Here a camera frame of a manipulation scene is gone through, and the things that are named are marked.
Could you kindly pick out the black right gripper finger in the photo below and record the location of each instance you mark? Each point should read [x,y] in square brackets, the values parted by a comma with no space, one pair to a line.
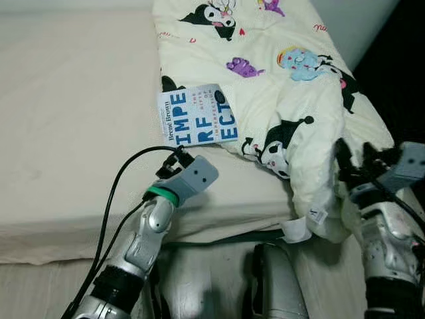
[345,159]
[372,156]

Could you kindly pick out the cartoon print cream blanket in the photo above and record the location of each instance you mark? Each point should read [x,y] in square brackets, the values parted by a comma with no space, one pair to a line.
[285,113]

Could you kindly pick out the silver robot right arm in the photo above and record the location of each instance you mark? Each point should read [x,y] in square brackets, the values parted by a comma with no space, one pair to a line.
[388,246]

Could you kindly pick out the white blue lettered book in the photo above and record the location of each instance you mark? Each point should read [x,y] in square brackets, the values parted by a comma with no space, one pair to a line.
[196,116]

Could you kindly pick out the silver robot right leg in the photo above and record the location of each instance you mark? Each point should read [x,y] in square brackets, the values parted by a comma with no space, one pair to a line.
[282,286]

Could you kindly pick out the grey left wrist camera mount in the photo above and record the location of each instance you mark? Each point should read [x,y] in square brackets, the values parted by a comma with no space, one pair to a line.
[196,178]

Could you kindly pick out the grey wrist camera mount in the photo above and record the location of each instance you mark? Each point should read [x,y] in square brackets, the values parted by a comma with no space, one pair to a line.
[196,178]
[406,166]

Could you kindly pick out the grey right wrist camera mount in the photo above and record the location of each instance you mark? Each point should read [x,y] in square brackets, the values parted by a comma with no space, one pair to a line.
[406,166]

